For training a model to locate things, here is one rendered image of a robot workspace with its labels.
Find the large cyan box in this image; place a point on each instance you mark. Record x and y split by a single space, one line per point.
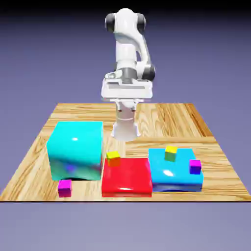
75 149

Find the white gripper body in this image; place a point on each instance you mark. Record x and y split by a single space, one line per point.
127 92

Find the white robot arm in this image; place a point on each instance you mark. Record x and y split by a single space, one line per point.
125 56

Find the large blue box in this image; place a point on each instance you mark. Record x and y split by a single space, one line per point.
174 174

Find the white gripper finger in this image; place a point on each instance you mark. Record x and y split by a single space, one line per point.
118 105
134 105

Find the small yellow cube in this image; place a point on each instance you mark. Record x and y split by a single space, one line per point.
170 154
113 159

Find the small magenta cube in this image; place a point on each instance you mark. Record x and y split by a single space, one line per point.
195 167
64 188

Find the large red box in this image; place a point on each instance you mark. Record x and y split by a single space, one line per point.
127 176

